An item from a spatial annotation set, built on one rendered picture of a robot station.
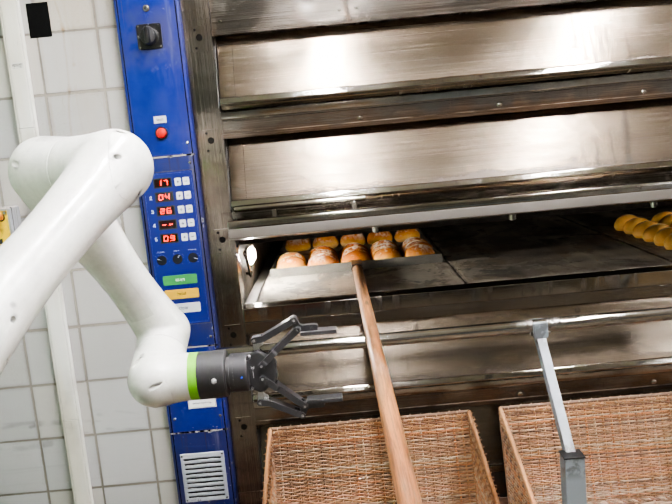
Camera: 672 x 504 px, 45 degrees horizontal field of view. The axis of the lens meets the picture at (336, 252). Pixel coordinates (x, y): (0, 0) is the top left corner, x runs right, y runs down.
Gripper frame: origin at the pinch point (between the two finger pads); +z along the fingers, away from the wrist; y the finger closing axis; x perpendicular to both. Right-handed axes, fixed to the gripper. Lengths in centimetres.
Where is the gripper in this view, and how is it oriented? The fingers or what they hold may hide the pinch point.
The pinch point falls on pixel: (333, 363)
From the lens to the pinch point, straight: 157.7
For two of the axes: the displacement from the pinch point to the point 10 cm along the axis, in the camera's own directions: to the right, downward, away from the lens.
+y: 0.8, 9.9, 1.5
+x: 0.2, 1.5, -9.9
